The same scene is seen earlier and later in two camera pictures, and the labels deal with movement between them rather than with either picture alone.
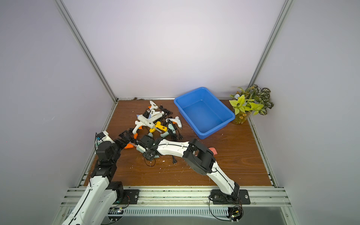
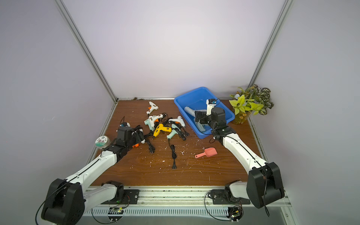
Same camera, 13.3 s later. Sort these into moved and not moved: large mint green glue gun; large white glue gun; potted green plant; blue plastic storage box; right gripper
Moved: large mint green glue gun; right gripper; large white glue gun
Not moved: blue plastic storage box; potted green plant
